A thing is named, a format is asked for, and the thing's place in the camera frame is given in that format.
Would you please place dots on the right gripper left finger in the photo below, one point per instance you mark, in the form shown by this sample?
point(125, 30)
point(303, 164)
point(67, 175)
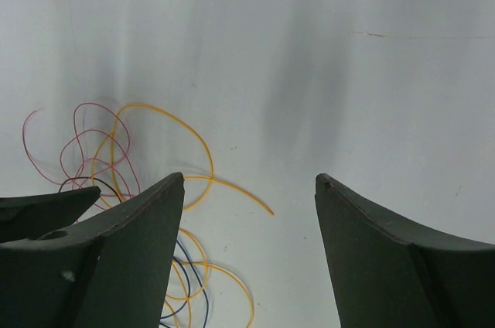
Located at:
point(109, 270)

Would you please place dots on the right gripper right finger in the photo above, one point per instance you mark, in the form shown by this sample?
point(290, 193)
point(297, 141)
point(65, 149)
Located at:
point(389, 271)

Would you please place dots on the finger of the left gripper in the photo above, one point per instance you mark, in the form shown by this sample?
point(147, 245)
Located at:
point(31, 217)

